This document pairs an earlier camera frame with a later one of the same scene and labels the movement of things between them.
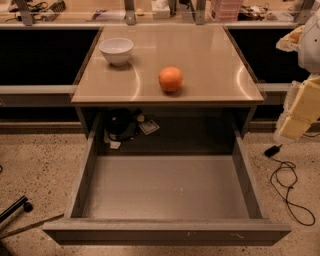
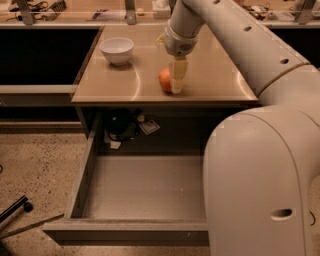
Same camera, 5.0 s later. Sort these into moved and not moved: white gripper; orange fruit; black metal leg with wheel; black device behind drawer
Moved: white gripper
Not moved: black device behind drawer; black metal leg with wheel; orange fruit
